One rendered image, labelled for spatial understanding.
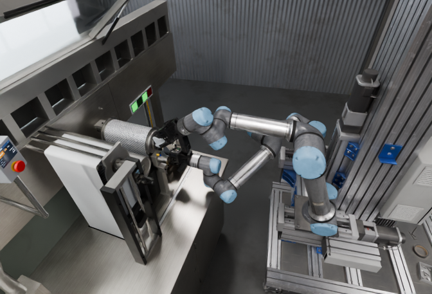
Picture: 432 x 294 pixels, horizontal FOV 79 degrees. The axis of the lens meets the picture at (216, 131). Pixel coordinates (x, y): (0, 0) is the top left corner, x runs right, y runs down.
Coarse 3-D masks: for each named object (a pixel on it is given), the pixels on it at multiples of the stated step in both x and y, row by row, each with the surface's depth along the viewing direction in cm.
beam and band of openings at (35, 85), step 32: (160, 0) 176; (128, 32) 145; (160, 32) 185; (64, 64) 111; (96, 64) 138; (128, 64) 151; (0, 96) 89; (32, 96) 100; (64, 96) 122; (0, 128) 96; (32, 128) 106
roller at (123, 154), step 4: (120, 152) 106; (124, 152) 109; (116, 156) 105; (120, 156) 107; (124, 156) 110; (112, 160) 103; (112, 164) 103; (108, 168) 101; (112, 168) 104; (108, 172) 102; (112, 172) 104; (108, 176) 102; (108, 180) 103
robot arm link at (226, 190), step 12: (264, 144) 141; (276, 144) 139; (252, 156) 140; (264, 156) 138; (240, 168) 137; (252, 168) 136; (228, 180) 134; (240, 180) 134; (216, 192) 135; (228, 192) 130
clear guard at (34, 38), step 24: (72, 0) 71; (96, 0) 85; (120, 0) 105; (0, 24) 55; (24, 24) 63; (48, 24) 74; (72, 24) 89; (96, 24) 112; (0, 48) 65; (24, 48) 77; (48, 48) 94; (0, 72) 80
